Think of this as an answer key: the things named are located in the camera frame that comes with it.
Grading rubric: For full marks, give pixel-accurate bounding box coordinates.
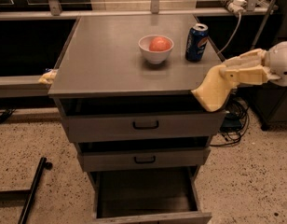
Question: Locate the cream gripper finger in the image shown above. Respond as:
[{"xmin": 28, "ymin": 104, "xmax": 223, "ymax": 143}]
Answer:
[
  {"xmin": 219, "ymin": 66, "xmax": 267, "ymax": 87},
  {"xmin": 225, "ymin": 49, "xmax": 266, "ymax": 67}
]

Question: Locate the yellow sponge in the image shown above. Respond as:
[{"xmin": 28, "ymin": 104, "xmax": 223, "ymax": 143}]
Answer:
[{"xmin": 191, "ymin": 64, "xmax": 239, "ymax": 112}]

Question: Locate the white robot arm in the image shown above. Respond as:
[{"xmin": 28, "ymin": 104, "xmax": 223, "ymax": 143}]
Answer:
[{"xmin": 220, "ymin": 41, "xmax": 287, "ymax": 87}]

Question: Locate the middle grey drawer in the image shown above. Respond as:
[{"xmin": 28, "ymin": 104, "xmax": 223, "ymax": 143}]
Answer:
[{"xmin": 77, "ymin": 147, "xmax": 211, "ymax": 172}]

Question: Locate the grey drawer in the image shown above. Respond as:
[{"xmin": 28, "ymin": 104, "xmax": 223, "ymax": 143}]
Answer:
[
  {"xmin": 61, "ymin": 111, "xmax": 226, "ymax": 143},
  {"xmin": 77, "ymin": 147, "xmax": 211, "ymax": 172},
  {"xmin": 89, "ymin": 167, "xmax": 212, "ymax": 224}
]

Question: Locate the grey drawer cabinet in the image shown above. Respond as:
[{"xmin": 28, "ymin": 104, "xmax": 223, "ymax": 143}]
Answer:
[{"xmin": 48, "ymin": 13, "xmax": 238, "ymax": 224}]

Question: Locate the bottom grey drawer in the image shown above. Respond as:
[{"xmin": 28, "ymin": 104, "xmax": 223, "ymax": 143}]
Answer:
[{"xmin": 89, "ymin": 167, "xmax": 212, "ymax": 224}]

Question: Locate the top grey drawer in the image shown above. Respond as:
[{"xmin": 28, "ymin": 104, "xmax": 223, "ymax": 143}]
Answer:
[{"xmin": 61, "ymin": 111, "xmax": 226, "ymax": 143}]

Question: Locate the white power strip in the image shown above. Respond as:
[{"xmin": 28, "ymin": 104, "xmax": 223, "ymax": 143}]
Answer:
[{"xmin": 219, "ymin": 0, "xmax": 247, "ymax": 14}]

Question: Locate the blue pepsi can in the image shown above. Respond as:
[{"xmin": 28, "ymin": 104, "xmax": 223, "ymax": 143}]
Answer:
[{"xmin": 185, "ymin": 23, "xmax": 208, "ymax": 62}]

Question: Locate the orange fruit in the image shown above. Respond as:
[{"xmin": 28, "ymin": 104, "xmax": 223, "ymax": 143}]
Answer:
[{"xmin": 149, "ymin": 36, "xmax": 171, "ymax": 52}]

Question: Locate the white ceramic bowl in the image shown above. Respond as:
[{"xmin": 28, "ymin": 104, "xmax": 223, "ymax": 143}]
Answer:
[{"xmin": 138, "ymin": 35, "xmax": 174, "ymax": 64}]

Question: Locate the white power cable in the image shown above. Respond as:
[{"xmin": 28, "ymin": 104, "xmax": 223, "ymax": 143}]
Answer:
[{"xmin": 215, "ymin": 11, "xmax": 242, "ymax": 55}]

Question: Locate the black cable bundle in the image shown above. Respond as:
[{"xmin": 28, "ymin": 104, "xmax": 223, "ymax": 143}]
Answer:
[{"xmin": 209, "ymin": 96, "xmax": 250, "ymax": 147}]

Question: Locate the black middle drawer handle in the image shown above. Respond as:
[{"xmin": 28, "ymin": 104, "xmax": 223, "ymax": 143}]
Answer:
[{"xmin": 133, "ymin": 156, "xmax": 156, "ymax": 164}]

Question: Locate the black drawer handle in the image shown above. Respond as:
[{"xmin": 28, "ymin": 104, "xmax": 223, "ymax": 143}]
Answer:
[
  {"xmin": 133, "ymin": 156, "xmax": 156, "ymax": 164},
  {"xmin": 132, "ymin": 120, "xmax": 159, "ymax": 130}
]

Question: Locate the black top drawer handle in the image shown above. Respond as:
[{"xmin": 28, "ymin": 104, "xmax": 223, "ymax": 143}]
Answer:
[{"xmin": 132, "ymin": 120, "xmax": 159, "ymax": 130}]

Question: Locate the yellow cloth on rail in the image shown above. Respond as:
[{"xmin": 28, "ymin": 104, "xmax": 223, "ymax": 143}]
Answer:
[{"xmin": 38, "ymin": 69, "xmax": 58, "ymax": 85}]

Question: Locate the grey metal rail frame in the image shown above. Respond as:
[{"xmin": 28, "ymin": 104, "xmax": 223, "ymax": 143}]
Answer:
[{"xmin": 0, "ymin": 0, "xmax": 284, "ymax": 99}]

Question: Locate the black cable left floor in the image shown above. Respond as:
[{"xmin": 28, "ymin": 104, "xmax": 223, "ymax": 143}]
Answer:
[{"xmin": 0, "ymin": 107, "xmax": 16, "ymax": 126}]

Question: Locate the black metal floor frame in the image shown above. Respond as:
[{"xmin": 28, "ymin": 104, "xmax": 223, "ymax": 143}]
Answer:
[{"xmin": 0, "ymin": 157, "xmax": 53, "ymax": 224}]

